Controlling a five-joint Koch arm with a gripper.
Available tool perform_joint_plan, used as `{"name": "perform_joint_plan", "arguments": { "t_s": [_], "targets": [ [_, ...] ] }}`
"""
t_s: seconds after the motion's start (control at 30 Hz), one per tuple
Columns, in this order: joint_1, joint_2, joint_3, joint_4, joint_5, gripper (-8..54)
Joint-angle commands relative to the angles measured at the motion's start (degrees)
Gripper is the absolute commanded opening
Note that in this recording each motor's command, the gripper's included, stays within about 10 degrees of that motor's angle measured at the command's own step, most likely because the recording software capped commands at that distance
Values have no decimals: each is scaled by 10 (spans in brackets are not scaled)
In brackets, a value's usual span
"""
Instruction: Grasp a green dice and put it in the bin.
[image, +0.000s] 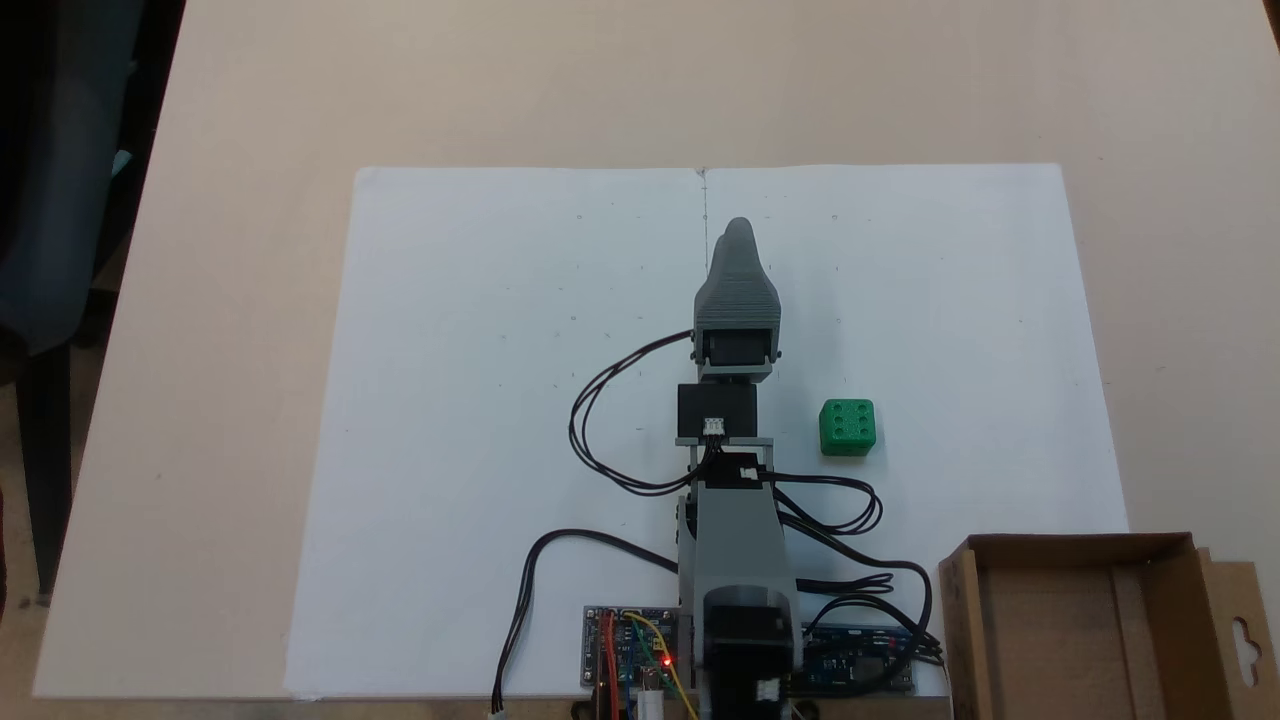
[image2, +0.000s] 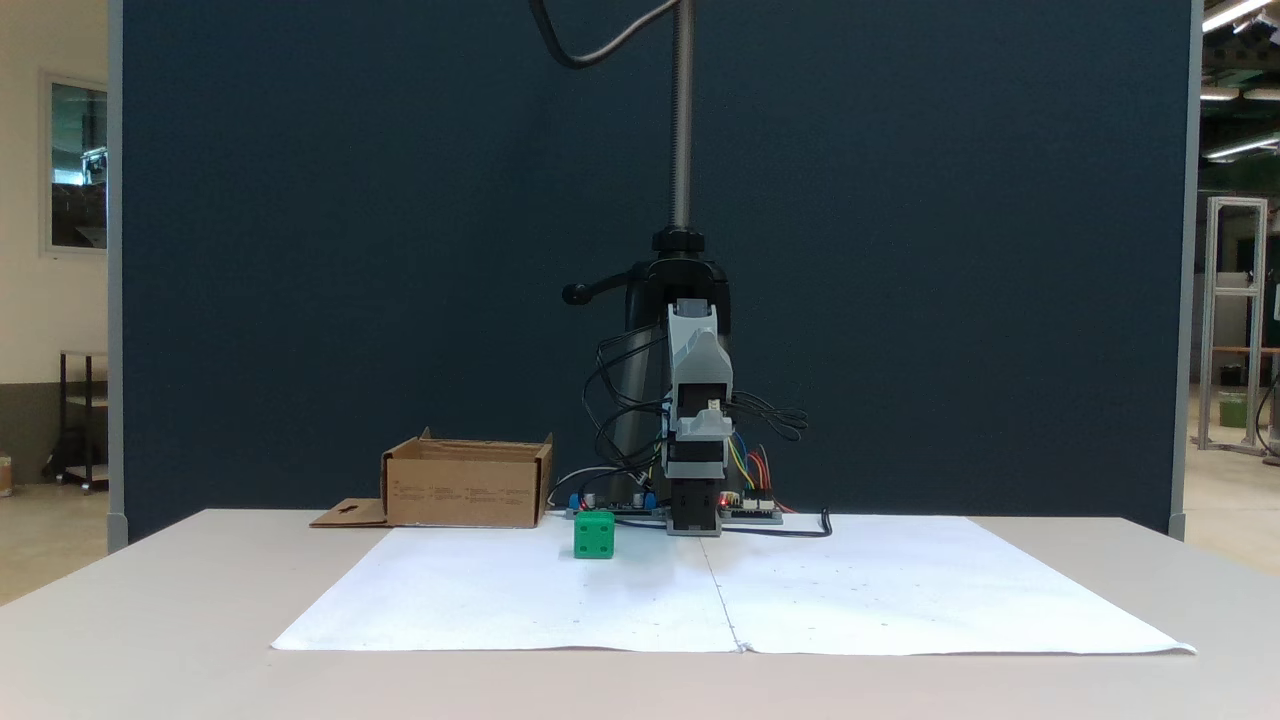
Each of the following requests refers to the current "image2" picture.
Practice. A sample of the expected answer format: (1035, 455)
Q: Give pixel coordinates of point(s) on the black shelf cart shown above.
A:
(63, 420)

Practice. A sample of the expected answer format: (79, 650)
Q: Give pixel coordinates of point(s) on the circuit board with white connectors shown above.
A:
(760, 515)

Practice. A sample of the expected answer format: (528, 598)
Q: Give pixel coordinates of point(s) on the circuit board with blue capacitors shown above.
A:
(640, 507)

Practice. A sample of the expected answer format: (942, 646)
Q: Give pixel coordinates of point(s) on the dark blue partition panel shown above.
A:
(300, 250)

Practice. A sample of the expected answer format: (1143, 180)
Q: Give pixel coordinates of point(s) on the green bin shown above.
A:
(1232, 412)

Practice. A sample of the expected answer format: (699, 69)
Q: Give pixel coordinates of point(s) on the black tripod with metal pole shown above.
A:
(682, 120)

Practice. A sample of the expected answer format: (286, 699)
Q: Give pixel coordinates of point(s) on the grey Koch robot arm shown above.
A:
(694, 340)

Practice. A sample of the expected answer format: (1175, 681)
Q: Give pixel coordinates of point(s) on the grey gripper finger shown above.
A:
(700, 428)

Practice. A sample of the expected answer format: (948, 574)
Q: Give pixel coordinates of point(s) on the white paper sheet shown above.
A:
(500, 600)
(900, 590)

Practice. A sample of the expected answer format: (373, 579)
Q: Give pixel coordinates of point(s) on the aluminium profile frame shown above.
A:
(1212, 320)

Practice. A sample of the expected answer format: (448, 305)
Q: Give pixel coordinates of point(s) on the green die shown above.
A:
(594, 536)

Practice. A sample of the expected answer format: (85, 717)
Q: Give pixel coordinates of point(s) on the brown cardboard box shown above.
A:
(460, 490)

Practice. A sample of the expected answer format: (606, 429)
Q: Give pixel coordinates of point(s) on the white framed window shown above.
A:
(80, 180)

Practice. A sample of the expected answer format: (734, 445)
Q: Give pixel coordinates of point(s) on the ceiling strip light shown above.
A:
(1240, 148)
(1230, 13)

